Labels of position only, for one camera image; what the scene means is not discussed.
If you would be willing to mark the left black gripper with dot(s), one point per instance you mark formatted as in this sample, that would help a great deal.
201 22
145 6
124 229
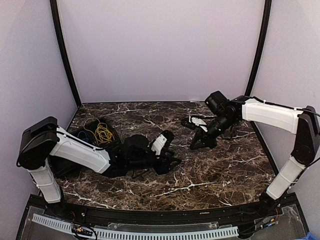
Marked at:
164 166

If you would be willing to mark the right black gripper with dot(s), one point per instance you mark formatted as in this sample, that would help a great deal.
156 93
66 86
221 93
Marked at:
207 140

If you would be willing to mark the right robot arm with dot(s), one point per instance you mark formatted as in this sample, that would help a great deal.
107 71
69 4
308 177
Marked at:
302 123

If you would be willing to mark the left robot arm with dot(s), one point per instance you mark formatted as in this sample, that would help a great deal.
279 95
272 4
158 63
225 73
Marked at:
46 139

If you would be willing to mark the black compartment tray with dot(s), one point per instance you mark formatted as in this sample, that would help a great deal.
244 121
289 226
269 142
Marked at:
95 131

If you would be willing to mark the blue object at corner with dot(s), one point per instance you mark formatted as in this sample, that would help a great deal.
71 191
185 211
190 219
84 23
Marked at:
310 236

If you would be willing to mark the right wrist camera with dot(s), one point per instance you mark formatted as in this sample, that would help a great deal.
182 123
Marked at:
193 122

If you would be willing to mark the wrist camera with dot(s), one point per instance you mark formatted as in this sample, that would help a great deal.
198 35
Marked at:
161 144
193 122

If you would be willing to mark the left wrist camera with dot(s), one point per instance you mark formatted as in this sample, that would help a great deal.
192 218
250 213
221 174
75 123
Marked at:
161 144

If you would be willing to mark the black front rail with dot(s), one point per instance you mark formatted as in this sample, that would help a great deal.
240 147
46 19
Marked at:
242 215

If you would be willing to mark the white slotted cable duct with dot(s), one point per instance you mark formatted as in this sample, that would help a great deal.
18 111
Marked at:
100 233

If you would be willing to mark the right black frame post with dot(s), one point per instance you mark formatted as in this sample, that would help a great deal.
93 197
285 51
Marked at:
259 47

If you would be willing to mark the black frame post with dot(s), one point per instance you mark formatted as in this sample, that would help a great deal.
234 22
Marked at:
259 47
63 51

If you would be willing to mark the left black frame post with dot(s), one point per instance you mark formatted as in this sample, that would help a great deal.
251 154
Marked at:
63 51

